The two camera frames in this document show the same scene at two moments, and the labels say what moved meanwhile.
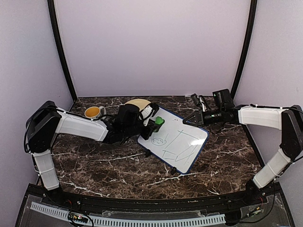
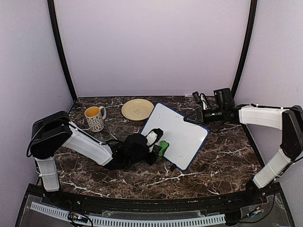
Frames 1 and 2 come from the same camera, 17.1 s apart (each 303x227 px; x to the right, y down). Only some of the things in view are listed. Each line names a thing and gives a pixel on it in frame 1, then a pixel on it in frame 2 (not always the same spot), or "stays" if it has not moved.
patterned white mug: [94, 112] stays
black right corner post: [251, 24] stays
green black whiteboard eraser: [159, 120] → [164, 144]
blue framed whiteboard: [176, 144] stays
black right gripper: [198, 117] stays
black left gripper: [151, 123] → [150, 160]
